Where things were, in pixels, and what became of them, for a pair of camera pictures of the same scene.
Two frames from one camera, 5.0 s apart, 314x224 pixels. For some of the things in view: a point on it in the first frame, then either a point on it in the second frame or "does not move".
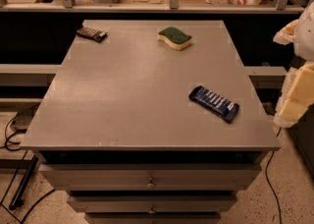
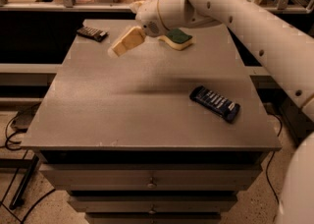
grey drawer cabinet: x=119 y=133 does not move
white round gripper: x=305 y=36 -> x=148 y=16
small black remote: x=90 y=33 does not move
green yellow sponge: x=175 y=38 does not move
